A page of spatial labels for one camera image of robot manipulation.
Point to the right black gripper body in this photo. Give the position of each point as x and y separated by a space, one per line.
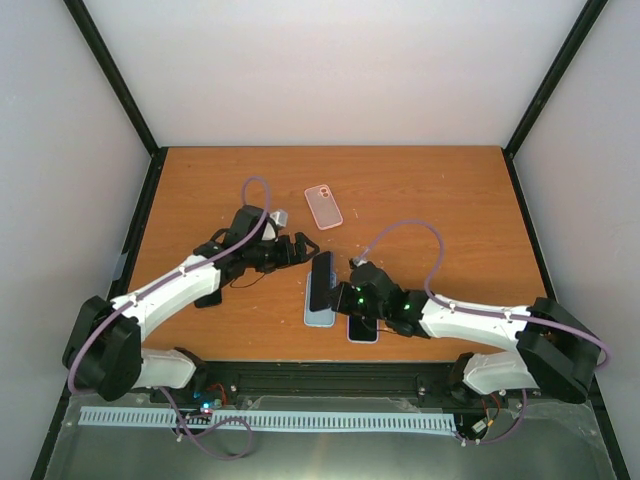
352 306

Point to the lavender phone case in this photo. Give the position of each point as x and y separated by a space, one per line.
375 340

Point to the light blue phone case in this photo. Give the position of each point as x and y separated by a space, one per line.
317 319

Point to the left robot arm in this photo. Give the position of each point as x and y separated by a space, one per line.
105 352

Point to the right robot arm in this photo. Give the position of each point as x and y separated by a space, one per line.
539 347

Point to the pink phone case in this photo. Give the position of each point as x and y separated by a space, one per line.
323 207

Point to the small green led board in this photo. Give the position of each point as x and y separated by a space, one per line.
208 406

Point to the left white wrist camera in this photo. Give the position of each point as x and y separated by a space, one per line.
279 218

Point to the light blue cable duct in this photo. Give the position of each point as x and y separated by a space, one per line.
273 421

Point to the left black frame post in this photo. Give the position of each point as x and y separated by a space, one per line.
87 27

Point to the black frame post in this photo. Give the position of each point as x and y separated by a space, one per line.
571 45
87 27

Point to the right black frame post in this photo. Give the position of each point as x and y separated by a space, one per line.
571 45

